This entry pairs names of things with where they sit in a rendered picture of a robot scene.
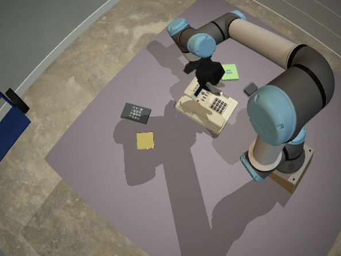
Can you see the dark grey keypad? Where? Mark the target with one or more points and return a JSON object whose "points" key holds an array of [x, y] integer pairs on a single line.
{"points": [[136, 113]]}

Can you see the green sticky note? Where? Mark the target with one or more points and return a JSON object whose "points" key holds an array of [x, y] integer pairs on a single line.
{"points": [[231, 72]]}

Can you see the yellow sticky note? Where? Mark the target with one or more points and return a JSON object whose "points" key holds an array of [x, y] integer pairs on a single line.
{"points": [[145, 141]]}

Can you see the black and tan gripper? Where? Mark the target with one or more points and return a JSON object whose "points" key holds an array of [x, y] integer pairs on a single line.
{"points": [[209, 74]]}

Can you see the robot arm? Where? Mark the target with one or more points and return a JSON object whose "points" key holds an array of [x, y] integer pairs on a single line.
{"points": [[279, 110]]}

